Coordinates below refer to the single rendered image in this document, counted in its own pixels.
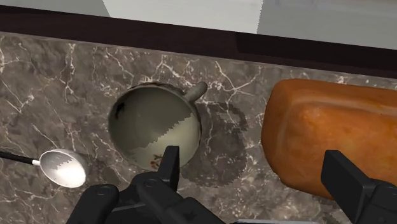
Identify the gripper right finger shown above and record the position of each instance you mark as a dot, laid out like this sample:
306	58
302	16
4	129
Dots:
356	189

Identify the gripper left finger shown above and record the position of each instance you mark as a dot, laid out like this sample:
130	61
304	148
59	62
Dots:
155	192

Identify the brown bread loaf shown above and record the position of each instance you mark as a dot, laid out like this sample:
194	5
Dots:
328	130

